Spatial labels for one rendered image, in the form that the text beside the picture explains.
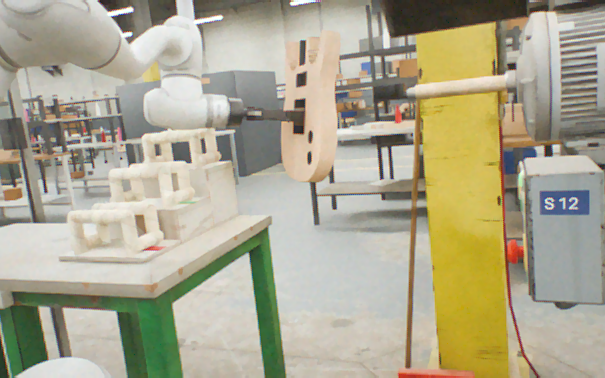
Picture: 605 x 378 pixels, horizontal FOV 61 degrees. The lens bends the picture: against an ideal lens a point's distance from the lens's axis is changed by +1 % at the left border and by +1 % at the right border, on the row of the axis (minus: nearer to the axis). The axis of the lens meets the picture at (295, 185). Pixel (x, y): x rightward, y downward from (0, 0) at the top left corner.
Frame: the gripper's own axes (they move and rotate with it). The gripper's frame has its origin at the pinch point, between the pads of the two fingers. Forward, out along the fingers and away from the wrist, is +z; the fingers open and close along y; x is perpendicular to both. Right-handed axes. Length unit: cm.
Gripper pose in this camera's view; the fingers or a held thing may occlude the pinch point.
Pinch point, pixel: (298, 116)
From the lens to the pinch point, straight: 145.3
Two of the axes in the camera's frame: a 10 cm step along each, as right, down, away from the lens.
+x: 0.4, -9.9, -1.0
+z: 9.5, 0.1, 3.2
